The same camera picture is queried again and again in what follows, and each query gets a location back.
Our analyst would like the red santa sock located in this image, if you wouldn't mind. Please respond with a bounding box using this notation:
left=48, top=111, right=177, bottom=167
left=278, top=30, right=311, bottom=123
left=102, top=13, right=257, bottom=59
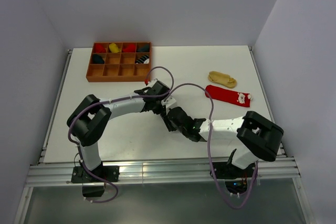
left=205, top=85, right=252, bottom=108

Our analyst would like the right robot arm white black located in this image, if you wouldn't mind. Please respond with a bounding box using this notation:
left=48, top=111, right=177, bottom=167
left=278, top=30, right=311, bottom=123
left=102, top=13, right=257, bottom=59
left=161, top=106, right=284, bottom=177

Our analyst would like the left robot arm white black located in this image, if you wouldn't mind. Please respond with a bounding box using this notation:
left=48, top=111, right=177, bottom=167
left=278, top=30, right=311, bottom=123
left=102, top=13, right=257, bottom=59
left=67, top=79, right=170, bottom=182

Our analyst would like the black white striped rolled sock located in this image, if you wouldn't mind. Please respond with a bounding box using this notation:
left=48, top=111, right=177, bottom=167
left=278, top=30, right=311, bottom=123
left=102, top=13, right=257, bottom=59
left=135, top=55, right=150, bottom=64

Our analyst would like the wooden compartment tray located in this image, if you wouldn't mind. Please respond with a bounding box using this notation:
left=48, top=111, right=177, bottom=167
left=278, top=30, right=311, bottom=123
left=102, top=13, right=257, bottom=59
left=86, top=41, right=152, bottom=82

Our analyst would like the dark teal rolled sock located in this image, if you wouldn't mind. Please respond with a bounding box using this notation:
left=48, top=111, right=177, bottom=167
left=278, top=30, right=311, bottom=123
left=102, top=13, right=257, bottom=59
left=137, top=44, right=151, bottom=52

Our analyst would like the beige flat sock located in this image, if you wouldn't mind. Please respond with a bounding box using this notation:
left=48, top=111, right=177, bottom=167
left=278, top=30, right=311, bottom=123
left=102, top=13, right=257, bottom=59
left=208, top=71, right=237, bottom=89

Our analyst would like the red rolled sock middle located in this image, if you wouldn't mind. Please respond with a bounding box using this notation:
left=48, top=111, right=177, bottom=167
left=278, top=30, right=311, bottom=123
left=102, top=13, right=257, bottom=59
left=122, top=44, right=136, bottom=53

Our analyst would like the red rolled sock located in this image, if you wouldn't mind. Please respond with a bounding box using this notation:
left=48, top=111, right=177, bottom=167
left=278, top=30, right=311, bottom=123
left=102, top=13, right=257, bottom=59
left=122, top=44, right=136, bottom=53
left=95, top=44, right=106, bottom=54

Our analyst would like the yellow rolled sock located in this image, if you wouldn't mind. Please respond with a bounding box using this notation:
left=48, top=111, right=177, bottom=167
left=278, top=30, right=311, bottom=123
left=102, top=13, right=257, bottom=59
left=109, top=43, right=121, bottom=54

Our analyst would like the dark navy rolled sock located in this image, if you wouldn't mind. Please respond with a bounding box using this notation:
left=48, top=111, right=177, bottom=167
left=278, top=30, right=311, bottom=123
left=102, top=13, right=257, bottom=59
left=92, top=54, right=104, bottom=65

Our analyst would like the red rolled sock left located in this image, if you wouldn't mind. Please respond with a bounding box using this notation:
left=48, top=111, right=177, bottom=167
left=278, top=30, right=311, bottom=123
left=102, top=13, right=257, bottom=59
left=95, top=44, right=106, bottom=54

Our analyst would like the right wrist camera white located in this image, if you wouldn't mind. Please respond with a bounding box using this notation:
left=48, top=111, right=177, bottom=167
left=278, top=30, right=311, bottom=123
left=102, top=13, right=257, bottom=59
left=161, top=96, right=177, bottom=110

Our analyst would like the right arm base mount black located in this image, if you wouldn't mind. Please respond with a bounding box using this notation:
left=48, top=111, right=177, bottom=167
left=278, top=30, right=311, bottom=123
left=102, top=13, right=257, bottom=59
left=209, top=162, right=258, bottom=195

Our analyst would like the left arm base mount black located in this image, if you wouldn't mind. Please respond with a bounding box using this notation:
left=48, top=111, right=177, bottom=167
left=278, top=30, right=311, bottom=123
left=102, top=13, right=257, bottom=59
left=71, top=166, right=120, bottom=198

